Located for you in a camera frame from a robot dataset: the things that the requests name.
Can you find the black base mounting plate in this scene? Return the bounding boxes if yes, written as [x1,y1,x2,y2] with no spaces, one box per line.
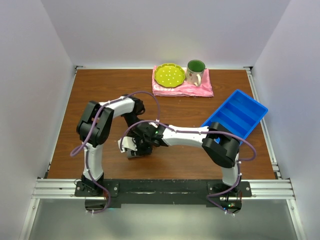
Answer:
[74,179,252,214]

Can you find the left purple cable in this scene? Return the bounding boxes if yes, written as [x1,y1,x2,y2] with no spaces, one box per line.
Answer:
[69,90,162,217]

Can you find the grey sock black stripes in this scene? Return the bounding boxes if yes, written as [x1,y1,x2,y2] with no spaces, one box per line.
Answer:
[126,150,141,160]

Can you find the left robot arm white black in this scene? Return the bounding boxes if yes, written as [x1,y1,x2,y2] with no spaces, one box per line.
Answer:
[70,94,145,196]

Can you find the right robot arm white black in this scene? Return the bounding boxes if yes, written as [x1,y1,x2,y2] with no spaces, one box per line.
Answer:
[132,120,243,197]

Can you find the blue plastic divided bin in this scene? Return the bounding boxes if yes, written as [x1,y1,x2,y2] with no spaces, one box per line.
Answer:
[201,89,268,139]

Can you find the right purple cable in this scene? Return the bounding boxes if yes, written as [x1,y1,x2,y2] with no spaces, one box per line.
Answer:
[119,121,257,217]

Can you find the yellow-green dotted plate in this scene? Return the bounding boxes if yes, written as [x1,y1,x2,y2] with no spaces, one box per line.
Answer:
[153,63,186,88]

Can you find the pink folded cloth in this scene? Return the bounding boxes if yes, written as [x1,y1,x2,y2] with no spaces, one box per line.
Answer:
[151,65,214,98]

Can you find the purple cable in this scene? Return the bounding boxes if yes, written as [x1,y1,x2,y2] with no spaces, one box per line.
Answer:
[119,121,257,217]
[69,90,162,217]

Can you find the aluminium frame rail front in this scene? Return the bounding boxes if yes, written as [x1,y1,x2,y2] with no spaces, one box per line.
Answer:
[19,179,105,240]

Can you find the cream mug green inside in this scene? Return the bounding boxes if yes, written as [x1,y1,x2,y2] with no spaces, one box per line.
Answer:
[185,59,206,87]

